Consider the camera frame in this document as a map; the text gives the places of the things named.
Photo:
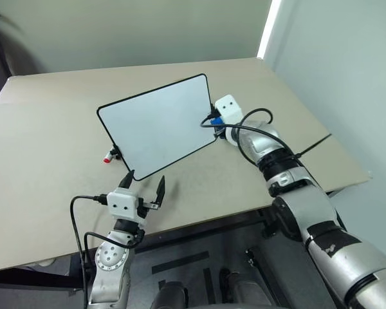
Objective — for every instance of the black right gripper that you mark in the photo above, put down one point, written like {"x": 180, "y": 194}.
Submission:
{"x": 220, "y": 132}

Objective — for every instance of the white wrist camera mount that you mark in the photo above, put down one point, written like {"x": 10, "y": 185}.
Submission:
{"x": 229, "y": 107}
{"x": 123, "y": 206}

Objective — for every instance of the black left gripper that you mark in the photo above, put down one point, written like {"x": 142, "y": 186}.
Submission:
{"x": 144, "y": 209}

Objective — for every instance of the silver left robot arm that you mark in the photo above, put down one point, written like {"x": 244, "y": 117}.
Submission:
{"x": 109, "y": 257}

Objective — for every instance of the red capped whiteboard marker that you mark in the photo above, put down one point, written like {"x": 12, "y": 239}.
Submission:
{"x": 107, "y": 159}

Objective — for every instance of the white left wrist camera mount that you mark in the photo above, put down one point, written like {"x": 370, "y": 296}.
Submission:
{"x": 123, "y": 206}

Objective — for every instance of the black table frame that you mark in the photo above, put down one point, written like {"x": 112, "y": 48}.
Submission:
{"x": 19, "y": 277}

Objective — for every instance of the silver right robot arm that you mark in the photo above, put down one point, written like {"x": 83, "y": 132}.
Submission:
{"x": 315, "y": 219}

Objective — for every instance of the dark grey rounded shape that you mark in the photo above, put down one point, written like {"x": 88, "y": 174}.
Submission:
{"x": 170, "y": 296}
{"x": 244, "y": 294}

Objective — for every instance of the dark office chair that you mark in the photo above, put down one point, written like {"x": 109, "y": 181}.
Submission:
{"x": 0, "y": 64}

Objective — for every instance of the black framed whiteboard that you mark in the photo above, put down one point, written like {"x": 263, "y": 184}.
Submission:
{"x": 154, "y": 125}

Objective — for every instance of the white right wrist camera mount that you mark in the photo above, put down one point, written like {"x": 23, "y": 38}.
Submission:
{"x": 229, "y": 107}

